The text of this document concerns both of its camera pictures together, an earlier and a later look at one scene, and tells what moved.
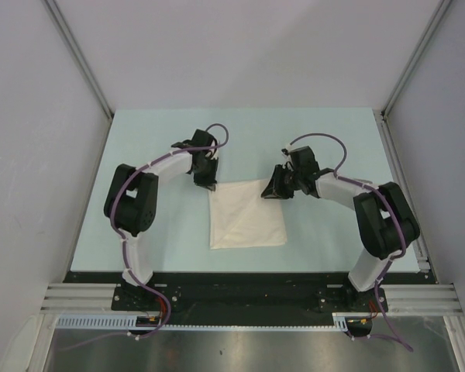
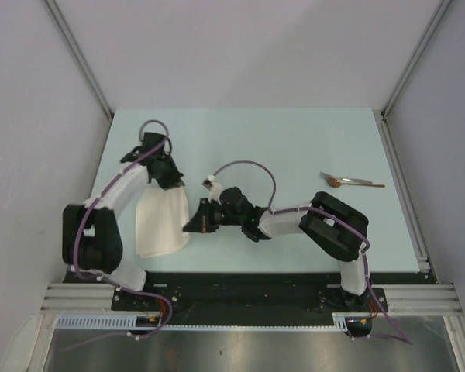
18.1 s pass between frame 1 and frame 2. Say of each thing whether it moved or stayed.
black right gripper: moved
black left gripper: moved
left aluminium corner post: stayed
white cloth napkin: moved
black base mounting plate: stayed
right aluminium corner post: stayed
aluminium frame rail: stayed
